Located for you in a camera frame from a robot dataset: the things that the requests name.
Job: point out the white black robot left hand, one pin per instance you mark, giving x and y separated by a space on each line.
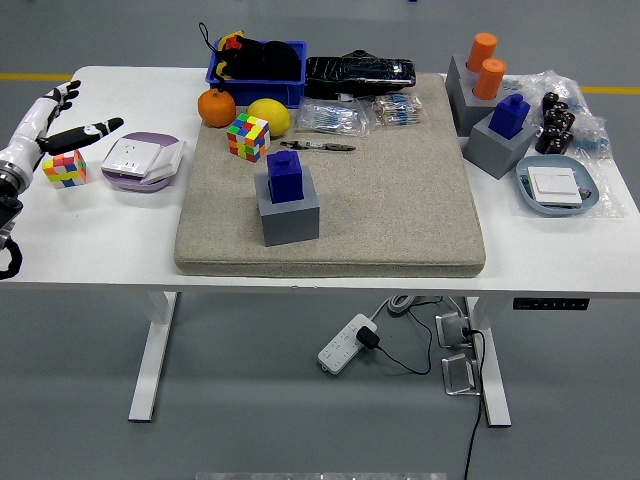
27 130

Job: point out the blue seal stamp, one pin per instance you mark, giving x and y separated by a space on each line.
285 175
507 117

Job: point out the grey square seal holder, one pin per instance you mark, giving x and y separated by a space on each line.
290 222
492 152

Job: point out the white-edged pastel colour cube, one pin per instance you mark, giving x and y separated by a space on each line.
65 172

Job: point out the purple plate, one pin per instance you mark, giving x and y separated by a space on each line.
145 136

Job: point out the orange fruit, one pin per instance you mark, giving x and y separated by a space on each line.
216 109

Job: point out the black-edged colour cube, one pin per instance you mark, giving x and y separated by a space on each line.
247 135

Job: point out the yellow red toy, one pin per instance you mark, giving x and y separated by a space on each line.
231 42

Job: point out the blue plastic bin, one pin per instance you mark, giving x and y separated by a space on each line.
260 92

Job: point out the yellow lemon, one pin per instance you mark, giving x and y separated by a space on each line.
272 115

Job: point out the black cloth pouch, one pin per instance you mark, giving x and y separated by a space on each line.
270 60

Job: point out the black slim hand tool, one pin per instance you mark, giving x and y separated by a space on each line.
320 146

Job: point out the bag of blue resistors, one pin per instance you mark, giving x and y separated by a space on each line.
330 120

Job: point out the black wrapped flat device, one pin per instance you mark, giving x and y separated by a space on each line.
360 75

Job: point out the grey-brown mat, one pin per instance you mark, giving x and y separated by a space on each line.
390 200

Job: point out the bag of tan resistors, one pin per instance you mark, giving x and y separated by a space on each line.
397 112

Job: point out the white power strip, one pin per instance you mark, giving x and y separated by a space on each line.
340 350

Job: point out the tall grey double holder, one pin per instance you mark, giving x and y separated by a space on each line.
462 100

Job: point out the orange cylinder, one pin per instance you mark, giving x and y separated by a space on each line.
482 47
490 77

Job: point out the green circuit board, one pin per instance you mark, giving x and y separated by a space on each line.
525 186

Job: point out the dark brown capacitor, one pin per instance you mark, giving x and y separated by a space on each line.
565 141
567 121
551 133
550 100
552 119

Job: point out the light blue plate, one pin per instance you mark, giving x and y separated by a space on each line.
555 161

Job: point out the white table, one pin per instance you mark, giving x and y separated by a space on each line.
550 250

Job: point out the black desk control panel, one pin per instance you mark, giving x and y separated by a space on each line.
550 303

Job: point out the clear bag with blue parts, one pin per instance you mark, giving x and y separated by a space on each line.
592 132

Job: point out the white wall socket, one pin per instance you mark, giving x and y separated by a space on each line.
127 157

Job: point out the white switch panel thin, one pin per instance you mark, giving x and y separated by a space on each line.
170 160

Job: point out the metal pedal frame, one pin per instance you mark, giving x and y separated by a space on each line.
460 375
452 330

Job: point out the white square switch panel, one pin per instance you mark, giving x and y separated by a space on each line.
555 185

